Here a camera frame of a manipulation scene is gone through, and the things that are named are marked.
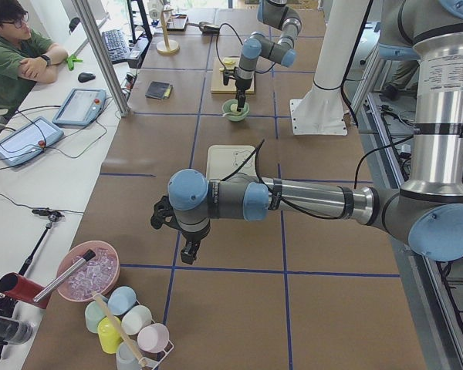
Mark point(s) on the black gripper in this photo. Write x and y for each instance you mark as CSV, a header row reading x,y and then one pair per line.
x,y
193,237
241,85

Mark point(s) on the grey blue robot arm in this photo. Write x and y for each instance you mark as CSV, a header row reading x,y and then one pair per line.
x,y
278,15
426,213

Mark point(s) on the mint green bowl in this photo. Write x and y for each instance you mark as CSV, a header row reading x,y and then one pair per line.
x,y
231,112

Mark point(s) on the pink ice bowl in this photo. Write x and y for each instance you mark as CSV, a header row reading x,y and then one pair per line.
x,y
99,274

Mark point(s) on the wooden cutting board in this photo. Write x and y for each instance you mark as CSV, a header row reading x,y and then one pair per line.
x,y
217,85

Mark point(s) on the upper lemon slice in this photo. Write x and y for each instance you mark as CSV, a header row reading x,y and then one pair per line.
x,y
228,61

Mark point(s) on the white bear print tray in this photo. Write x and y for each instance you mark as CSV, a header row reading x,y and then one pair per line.
x,y
224,159

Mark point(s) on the metal scoop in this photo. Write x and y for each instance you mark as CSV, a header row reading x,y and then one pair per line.
x,y
206,28

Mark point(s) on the grey folded cloth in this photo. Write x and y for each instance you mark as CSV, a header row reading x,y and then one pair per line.
x,y
159,90

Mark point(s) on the steel rod tool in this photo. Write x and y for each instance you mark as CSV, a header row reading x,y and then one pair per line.
x,y
53,285

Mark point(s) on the wooden mug tree stand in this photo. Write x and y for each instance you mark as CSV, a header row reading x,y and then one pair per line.
x,y
156,10

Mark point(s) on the light blue cup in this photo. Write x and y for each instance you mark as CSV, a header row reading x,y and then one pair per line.
x,y
122,300

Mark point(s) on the mint white cup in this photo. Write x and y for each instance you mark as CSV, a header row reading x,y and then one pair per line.
x,y
135,319

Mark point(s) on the black selfie stick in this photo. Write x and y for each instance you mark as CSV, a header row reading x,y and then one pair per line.
x,y
53,216

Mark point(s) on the pale green cup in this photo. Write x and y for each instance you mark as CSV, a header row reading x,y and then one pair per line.
x,y
93,315

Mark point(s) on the pink cup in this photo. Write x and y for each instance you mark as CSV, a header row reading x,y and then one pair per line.
x,y
153,338

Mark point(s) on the black keyboard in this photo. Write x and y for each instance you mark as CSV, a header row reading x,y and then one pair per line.
x,y
116,45

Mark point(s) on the far teach pendant tablet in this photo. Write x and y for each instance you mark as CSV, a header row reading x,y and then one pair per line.
x,y
81,107

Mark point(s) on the teach pendant tablet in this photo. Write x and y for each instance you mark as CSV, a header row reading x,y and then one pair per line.
x,y
29,141
81,107

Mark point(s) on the yellow green cup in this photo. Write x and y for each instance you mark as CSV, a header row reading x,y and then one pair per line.
x,y
109,337

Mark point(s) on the wooden stick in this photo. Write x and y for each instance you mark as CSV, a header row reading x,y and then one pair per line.
x,y
142,361

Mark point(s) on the grey cup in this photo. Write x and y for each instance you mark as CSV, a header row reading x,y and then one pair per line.
x,y
125,359

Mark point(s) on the near teach pendant tablet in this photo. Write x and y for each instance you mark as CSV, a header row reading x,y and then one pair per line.
x,y
29,141

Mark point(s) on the black computer mouse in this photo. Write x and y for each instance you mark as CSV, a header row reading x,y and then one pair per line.
x,y
86,77

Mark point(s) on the red cylinder holder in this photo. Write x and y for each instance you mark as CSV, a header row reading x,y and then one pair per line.
x,y
22,289

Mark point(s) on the green plastic clamp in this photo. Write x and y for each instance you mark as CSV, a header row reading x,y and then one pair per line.
x,y
71,61

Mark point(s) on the person in green shirt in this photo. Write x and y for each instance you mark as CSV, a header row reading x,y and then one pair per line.
x,y
26,57

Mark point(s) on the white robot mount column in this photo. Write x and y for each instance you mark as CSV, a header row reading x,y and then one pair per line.
x,y
320,111

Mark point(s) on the aluminium frame post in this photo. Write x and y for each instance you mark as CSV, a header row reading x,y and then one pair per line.
x,y
93,35

